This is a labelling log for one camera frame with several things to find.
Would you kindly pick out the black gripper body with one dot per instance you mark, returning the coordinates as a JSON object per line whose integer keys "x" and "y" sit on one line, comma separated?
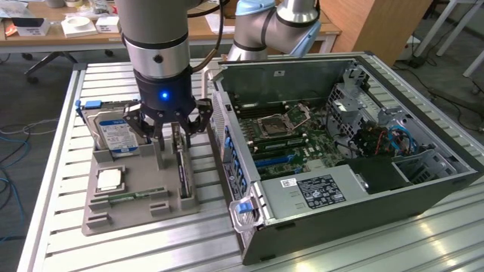
{"x": 163, "y": 88}

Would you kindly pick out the CPU socket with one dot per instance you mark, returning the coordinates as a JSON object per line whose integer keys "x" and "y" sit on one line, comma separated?
{"x": 270, "y": 126}

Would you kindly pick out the grey cup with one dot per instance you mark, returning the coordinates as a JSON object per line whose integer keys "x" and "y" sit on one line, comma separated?
{"x": 55, "y": 3}

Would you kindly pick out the open dark PC case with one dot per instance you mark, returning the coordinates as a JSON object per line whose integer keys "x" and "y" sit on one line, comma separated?
{"x": 340, "y": 226}

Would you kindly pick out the black Nvidia graphics card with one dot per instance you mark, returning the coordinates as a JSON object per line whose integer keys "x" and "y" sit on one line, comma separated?
{"x": 184, "y": 170}

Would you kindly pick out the white box with black lid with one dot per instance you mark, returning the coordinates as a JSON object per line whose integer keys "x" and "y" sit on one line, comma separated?
{"x": 32, "y": 29}

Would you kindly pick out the wooden desk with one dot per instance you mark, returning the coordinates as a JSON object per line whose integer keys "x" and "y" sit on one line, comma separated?
{"x": 199, "y": 28}

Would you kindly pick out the white tape roll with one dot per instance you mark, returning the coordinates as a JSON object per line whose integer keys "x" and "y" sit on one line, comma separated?
{"x": 72, "y": 3}

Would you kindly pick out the white box with tape roll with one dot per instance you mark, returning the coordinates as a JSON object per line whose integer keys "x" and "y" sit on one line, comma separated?
{"x": 78, "y": 28}

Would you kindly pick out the white paper stack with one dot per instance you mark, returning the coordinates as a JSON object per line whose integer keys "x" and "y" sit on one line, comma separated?
{"x": 210, "y": 22}

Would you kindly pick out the grey parts rack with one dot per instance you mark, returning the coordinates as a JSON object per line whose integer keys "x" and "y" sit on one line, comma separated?
{"x": 143, "y": 181}

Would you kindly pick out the blue expansion slot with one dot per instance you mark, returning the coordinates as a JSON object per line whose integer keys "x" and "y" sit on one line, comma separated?
{"x": 272, "y": 162}

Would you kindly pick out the black office chair base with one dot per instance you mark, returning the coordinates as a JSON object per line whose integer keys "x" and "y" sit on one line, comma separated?
{"x": 50, "y": 61}

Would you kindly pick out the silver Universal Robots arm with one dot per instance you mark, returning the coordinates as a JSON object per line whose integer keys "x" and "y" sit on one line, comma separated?
{"x": 155, "y": 34}

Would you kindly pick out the hard disk in blue caddy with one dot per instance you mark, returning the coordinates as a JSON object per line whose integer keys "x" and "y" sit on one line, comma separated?
{"x": 110, "y": 136}

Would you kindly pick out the grey power supply unit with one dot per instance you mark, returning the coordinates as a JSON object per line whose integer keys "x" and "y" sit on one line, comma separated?
{"x": 280, "y": 198}

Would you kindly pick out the silver CPU chip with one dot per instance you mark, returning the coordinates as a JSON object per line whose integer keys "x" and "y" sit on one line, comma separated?
{"x": 108, "y": 180}

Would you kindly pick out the metal socket cover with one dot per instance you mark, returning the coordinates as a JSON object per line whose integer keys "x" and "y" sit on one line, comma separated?
{"x": 300, "y": 114}

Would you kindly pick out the wooden cabinet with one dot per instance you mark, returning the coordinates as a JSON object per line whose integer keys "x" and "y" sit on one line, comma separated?
{"x": 378, "y": 28}

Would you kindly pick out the silver chipset heatsink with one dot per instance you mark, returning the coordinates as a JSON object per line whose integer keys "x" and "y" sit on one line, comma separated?
{"x": 314, "y": 166}

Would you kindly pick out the white table frame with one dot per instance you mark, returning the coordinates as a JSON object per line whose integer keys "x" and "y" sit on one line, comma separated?
{"x": 420, "y": 46}

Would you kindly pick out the white labelled cardboard box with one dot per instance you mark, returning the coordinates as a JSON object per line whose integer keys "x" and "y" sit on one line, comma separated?
{"x": 106, "y": 25}

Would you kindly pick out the blue case latch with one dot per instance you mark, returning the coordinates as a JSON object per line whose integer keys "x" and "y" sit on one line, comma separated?
{"x": 243, "y": 208}

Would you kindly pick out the silver disk bay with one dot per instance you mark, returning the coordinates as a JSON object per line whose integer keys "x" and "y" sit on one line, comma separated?
{"x": 427, "y": 167}

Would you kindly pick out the silver drive cage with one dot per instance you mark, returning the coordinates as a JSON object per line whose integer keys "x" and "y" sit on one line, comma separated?
{"x": 348, "y": 110}

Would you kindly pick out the green Dell motherboard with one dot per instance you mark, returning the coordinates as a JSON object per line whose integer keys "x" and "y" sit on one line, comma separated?
{"x": 318, "y": 141}

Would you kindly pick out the orange booklet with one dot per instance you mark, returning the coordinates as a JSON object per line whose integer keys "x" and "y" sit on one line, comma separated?
{"x": 10, "y": 30}

